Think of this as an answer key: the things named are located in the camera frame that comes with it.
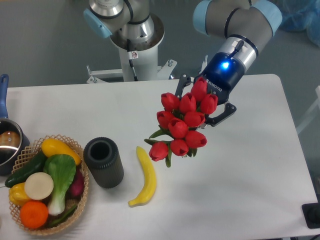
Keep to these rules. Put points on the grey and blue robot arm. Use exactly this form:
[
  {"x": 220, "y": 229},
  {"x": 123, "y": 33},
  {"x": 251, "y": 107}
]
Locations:
[{"x": 247, "y": 27}]

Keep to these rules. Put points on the black device at table edge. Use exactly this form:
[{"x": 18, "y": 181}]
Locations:
[{"x": 311, "y": 212}]

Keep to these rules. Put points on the purple red onion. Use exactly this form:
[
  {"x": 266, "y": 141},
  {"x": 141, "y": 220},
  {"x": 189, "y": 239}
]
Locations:
[{"x": 76, "y": 189}]

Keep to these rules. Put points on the dark grey ribbed vase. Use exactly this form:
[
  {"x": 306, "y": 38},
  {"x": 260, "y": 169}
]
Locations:
[{"x": 102, "y": 158}]

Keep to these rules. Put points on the white frame at right edge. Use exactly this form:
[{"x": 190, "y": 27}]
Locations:
[{"x": 310, "y": 113}]

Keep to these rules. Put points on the dark green cucumber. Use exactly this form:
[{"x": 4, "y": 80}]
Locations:
[{"x": 35, "y": 165}]

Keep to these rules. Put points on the yellow plastic banana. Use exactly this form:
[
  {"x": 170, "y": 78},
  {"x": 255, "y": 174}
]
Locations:
[{"x": 150, "y": 179}]

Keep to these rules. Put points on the red tulip bouquet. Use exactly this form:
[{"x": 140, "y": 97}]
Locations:
[{"x": 179, "y": 120}]

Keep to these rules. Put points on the woven wicker basket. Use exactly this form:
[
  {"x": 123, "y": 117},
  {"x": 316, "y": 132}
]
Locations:
[{"x": 76, "y": 204}]

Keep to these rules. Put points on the blue handled saucepan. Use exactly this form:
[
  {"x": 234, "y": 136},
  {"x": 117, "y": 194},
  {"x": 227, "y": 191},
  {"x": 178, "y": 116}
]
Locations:
[{"x": 12, "y": 138}]

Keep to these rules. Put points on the orange fruit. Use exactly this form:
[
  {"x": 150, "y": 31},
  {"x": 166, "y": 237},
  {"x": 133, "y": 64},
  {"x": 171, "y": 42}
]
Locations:
[{"x": 34, "y": 214}]

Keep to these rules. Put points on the yellow bell pepper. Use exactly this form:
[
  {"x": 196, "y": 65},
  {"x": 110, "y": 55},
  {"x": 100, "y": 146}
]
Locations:
[{"x": 17, "y": 195}]

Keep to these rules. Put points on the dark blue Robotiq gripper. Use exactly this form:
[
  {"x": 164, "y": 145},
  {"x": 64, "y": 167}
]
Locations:
[{"x": 222, "y": 75}]

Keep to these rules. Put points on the yellow squash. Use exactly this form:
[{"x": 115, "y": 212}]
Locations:
[{"x": 52, "y": 146}]

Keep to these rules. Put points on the blue plastic bag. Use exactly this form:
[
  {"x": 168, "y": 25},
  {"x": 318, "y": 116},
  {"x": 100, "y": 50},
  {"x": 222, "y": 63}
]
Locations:
[{"x": 301, "y": 16}]

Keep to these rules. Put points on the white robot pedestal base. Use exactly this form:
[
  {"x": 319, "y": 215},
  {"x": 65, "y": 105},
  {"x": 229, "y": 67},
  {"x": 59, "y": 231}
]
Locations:
[{"x": 137, "y": 46}]

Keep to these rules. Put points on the green bok choy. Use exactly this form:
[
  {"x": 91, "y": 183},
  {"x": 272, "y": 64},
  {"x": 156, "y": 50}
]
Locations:
[{"x": 62, "y": 169}]

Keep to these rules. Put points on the green bean in basket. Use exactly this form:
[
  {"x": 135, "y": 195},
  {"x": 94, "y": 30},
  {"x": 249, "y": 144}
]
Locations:
[{"x": 62, "y": 218}]

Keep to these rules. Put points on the white round radish slice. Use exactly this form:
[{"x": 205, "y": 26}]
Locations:
[{"x": 39, "y": 186}]

